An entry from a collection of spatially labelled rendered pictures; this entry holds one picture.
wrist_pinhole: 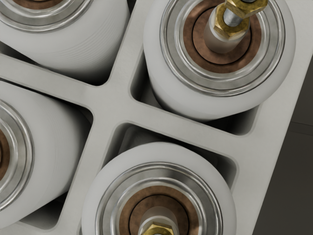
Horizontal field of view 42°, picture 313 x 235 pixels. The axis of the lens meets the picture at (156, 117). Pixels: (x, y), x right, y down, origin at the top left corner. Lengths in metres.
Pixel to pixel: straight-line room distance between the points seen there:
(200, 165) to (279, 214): 0.29
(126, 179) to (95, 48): 0.10
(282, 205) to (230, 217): 0.27
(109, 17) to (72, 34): 0.03
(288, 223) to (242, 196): 0.21
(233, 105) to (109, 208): 0.10
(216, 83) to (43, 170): 0.12
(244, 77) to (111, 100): 0.11
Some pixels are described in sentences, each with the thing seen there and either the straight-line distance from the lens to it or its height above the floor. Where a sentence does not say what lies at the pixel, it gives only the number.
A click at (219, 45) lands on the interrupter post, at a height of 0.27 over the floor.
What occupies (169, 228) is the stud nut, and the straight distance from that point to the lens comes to 0.21.
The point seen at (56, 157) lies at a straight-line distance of 0.27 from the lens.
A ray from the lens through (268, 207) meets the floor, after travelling 0.52.
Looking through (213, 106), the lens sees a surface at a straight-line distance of 0.25.
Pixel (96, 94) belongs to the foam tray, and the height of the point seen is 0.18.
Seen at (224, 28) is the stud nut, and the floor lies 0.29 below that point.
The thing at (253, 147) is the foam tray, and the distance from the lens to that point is 0.33.
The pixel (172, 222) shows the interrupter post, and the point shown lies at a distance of 0.22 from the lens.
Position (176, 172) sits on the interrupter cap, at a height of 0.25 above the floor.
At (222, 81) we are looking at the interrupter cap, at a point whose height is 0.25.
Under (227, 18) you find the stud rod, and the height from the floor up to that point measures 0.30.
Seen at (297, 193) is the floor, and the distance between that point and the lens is 0.53.
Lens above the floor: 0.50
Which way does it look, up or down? 87 degrees down
